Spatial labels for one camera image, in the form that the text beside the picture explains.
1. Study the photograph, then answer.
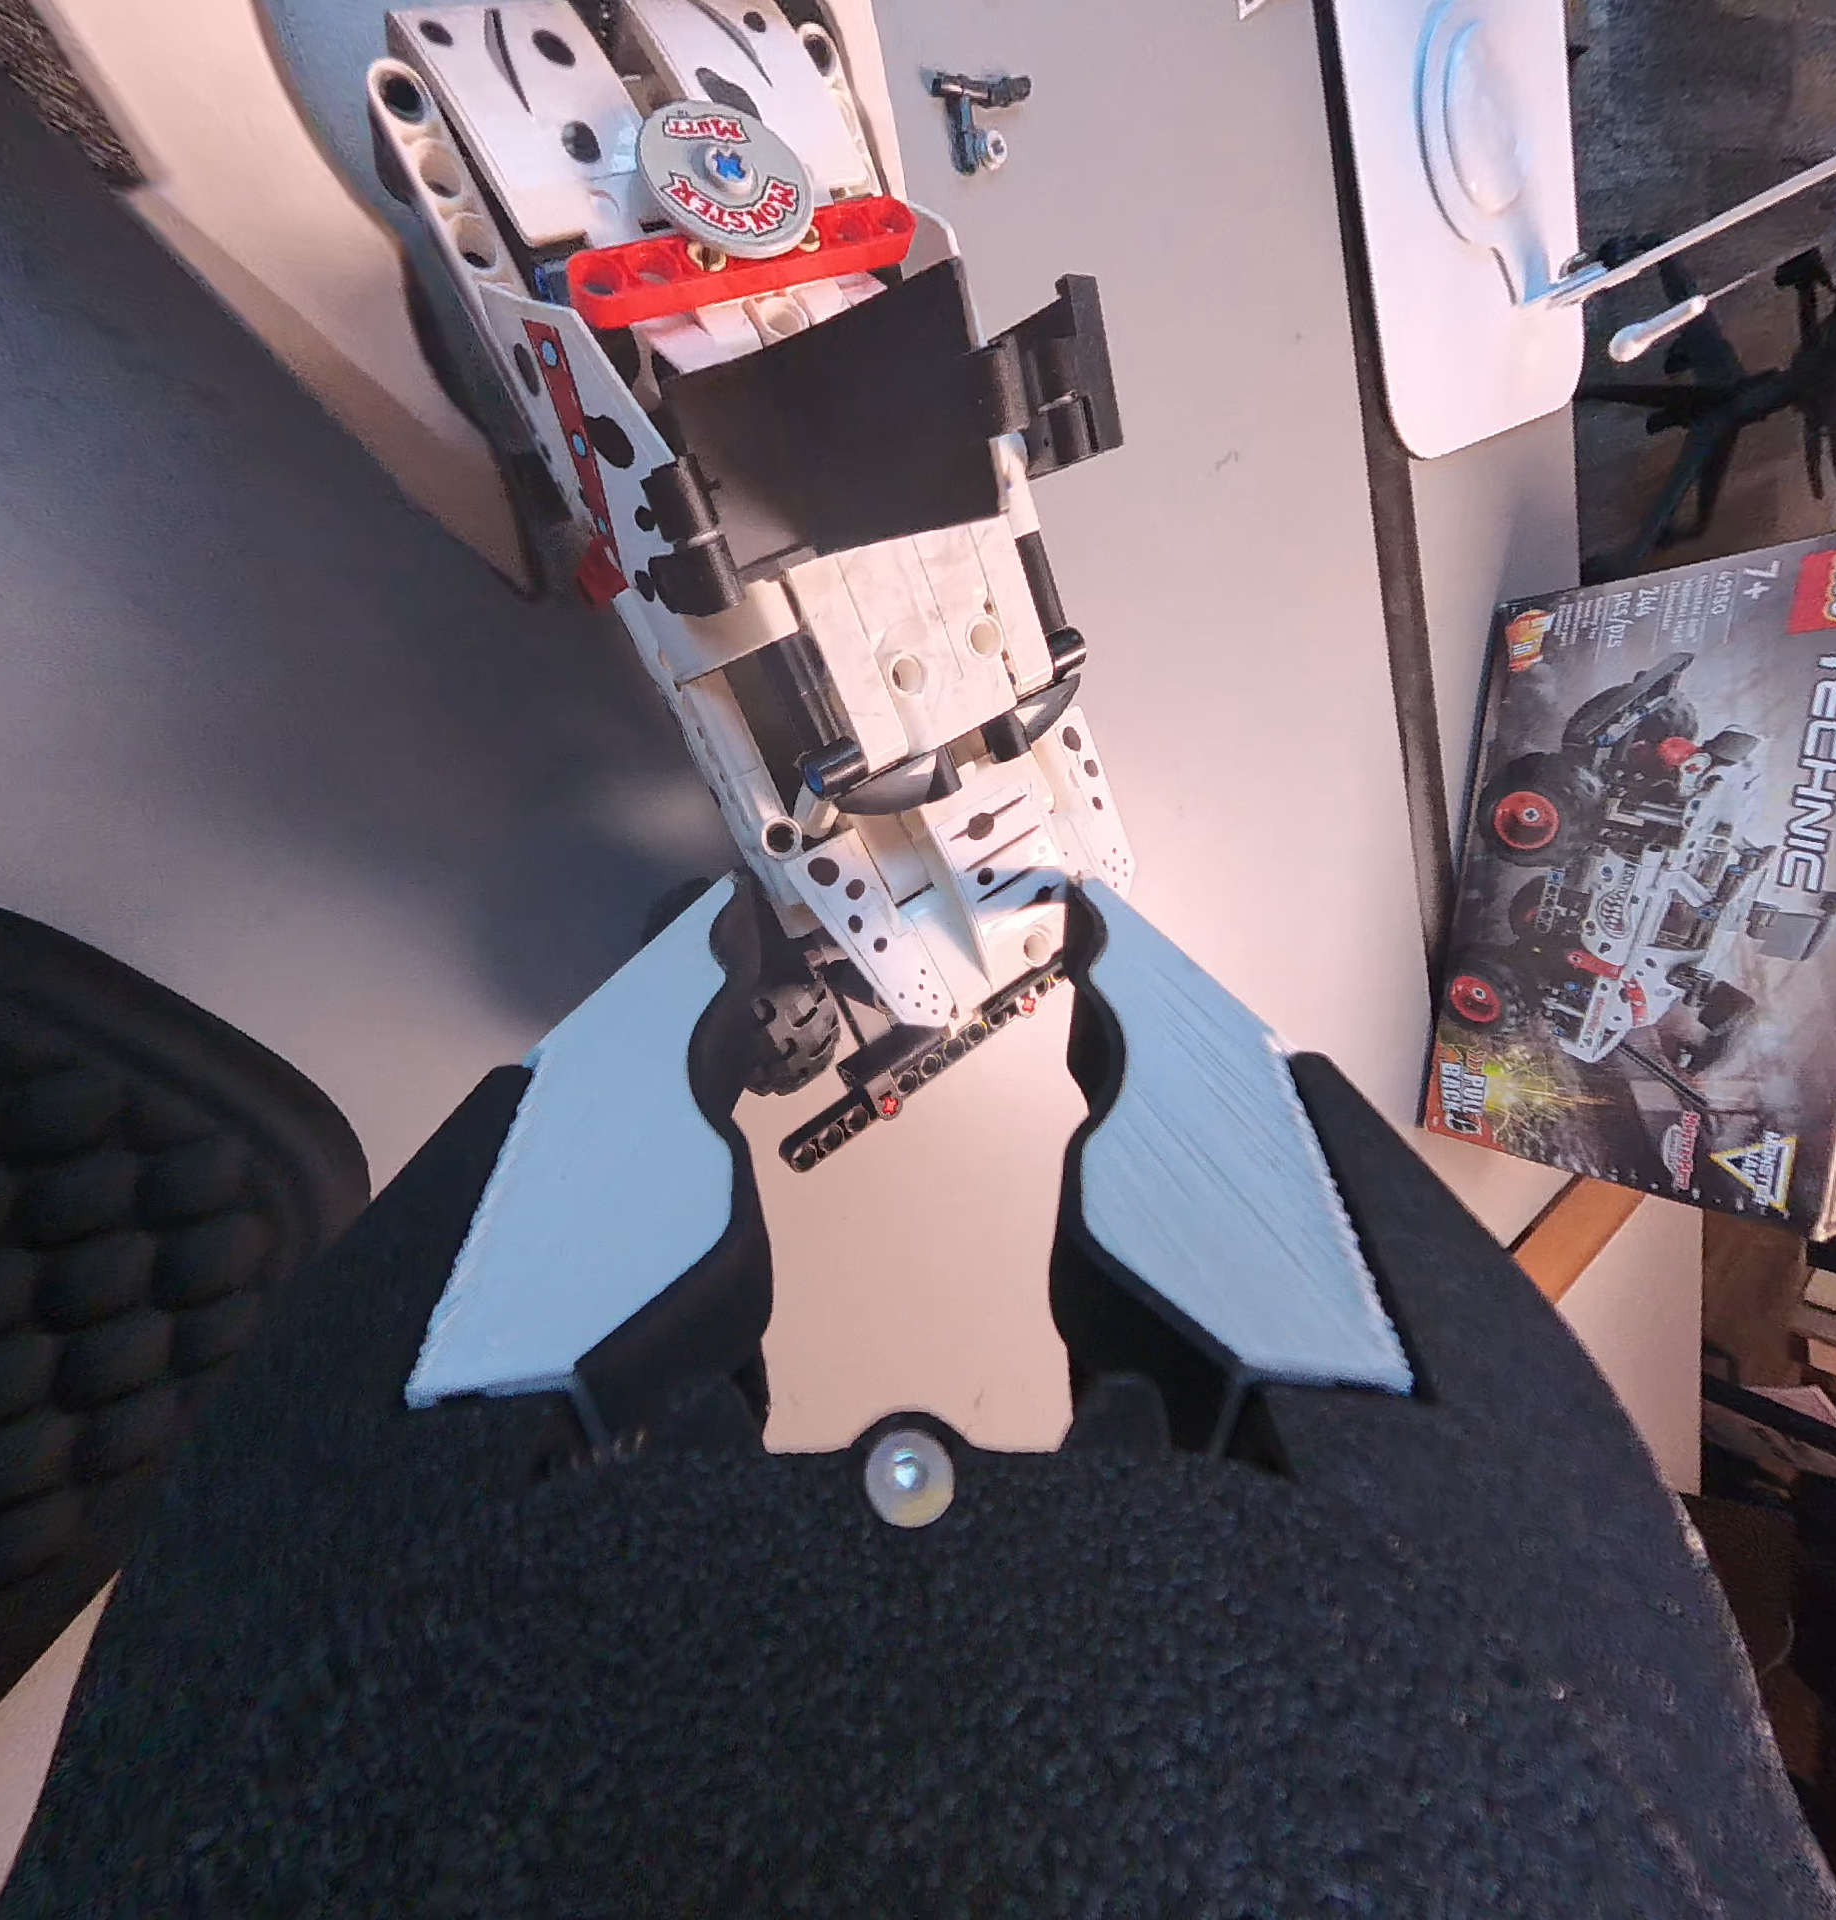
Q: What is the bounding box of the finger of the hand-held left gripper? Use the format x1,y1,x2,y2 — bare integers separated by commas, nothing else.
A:
49,0,550,595

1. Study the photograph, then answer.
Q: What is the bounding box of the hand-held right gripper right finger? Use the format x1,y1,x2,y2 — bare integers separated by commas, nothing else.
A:
1054,882,1418,1407

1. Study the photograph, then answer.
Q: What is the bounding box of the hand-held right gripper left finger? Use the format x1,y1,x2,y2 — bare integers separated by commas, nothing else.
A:
408,877,764,1413

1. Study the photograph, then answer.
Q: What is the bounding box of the black lego wheel red hub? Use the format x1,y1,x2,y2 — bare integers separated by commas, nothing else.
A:
700,901,851,1104

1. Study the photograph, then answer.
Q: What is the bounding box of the white lego truck model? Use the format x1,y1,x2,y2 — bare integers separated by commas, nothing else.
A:
370,0,1129,1179

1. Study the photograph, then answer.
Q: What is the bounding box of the lego set box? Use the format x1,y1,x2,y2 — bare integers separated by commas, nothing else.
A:
1421,535,1836,1224

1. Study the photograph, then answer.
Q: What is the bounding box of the small black lego pin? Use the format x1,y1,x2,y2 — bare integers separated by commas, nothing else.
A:
921,64,1037,128

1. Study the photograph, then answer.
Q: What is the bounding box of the black quilted chair armrest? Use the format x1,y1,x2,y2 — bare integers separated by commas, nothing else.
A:
0,895,370,1737

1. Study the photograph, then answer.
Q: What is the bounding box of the white plastic stand base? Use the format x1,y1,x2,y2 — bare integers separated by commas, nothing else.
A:
1325,0,1599,460

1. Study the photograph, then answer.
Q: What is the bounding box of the thin metal rod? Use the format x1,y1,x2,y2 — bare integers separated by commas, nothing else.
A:
1535,136,1836,319

